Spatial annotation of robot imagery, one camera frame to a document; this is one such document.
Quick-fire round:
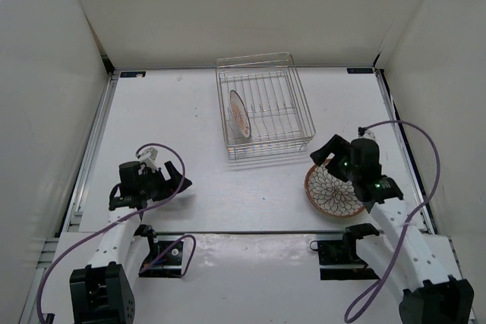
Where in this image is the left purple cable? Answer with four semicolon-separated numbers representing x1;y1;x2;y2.
37;144;197;321

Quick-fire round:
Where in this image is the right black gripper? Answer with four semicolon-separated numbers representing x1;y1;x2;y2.
309;134;360;183

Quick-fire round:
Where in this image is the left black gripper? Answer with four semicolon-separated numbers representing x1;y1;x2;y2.
139;161;191;201

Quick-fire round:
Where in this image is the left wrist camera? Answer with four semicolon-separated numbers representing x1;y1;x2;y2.
136;146;159;171

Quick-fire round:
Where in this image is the table label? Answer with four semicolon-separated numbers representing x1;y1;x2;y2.
346;68;374;74
119;71;146;78

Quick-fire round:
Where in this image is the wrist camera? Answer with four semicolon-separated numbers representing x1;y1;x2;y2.
136;146;159;171
358;127;377;142

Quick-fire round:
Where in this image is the right table label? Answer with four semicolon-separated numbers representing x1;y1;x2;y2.
346;68;374;74

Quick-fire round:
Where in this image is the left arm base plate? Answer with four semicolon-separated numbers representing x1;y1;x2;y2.
139;237;184;278

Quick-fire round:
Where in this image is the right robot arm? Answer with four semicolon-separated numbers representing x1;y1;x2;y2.
311;135;474;323

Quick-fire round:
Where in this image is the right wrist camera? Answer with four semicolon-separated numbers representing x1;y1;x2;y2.
358;127;377;142

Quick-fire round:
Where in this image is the orange patterned plate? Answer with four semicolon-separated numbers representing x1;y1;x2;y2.
229;90;251;139

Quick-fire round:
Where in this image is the left table label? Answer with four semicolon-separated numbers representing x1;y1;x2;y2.
119;71;146;78

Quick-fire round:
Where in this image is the chrome wire dish rack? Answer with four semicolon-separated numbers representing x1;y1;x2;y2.
216;52;316;159

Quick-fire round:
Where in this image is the flower patterned plate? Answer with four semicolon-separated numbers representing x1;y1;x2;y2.
303;164;368;219

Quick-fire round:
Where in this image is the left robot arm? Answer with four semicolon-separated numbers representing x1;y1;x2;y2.
69;161;191;323

